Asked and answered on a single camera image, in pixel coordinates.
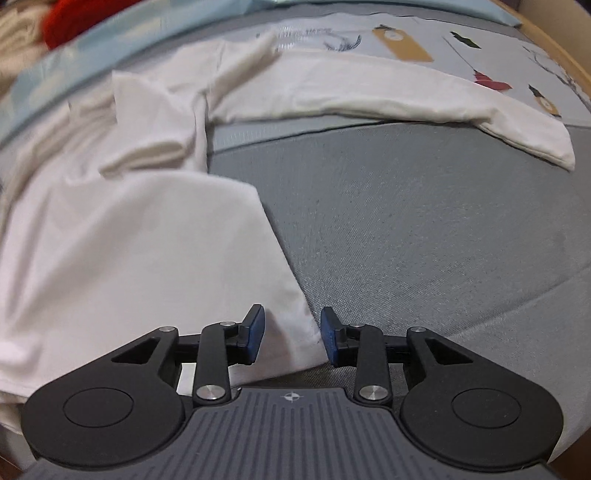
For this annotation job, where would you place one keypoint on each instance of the beige garment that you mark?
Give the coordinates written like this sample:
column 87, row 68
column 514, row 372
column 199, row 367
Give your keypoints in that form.
column 22, row 42

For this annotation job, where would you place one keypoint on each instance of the wooden bed frame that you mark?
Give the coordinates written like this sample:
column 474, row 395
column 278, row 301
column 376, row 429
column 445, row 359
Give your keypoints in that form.
column 562, row 29

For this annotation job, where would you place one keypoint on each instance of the red garment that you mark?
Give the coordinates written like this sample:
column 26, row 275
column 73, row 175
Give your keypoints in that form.
column 70, row 18

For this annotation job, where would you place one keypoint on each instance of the light blue printed bedsheet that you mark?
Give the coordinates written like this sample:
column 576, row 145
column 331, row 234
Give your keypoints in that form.
column 474, row 40

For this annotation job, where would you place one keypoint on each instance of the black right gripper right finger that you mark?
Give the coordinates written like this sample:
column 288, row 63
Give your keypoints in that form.
column 453, row 404

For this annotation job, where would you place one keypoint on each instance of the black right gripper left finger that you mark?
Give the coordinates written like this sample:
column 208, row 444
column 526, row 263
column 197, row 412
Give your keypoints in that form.
column 133, row 401

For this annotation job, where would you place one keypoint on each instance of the white long-sleeve shirt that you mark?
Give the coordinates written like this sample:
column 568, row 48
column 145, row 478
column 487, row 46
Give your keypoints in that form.
column 111, row 225

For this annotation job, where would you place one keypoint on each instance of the grey mattress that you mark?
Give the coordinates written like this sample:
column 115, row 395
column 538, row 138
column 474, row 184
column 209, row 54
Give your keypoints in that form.
column 442, row 225

